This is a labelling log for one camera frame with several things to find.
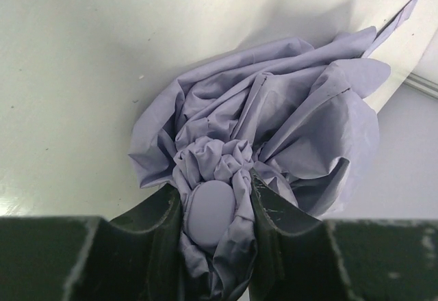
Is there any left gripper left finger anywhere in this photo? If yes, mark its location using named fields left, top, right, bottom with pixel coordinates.
left=1, top=185, right=183, bottom=300

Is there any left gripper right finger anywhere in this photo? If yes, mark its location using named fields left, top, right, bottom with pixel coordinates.
left=249, top=172, right=437, bottom=300

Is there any lavender folding umbrella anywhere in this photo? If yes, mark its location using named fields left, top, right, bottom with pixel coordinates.
left=129, top=0, right=417, bottom=300

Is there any right aluminium frame post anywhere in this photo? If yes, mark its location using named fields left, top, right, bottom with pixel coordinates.
left=404, top=74, right=438, bottom=100

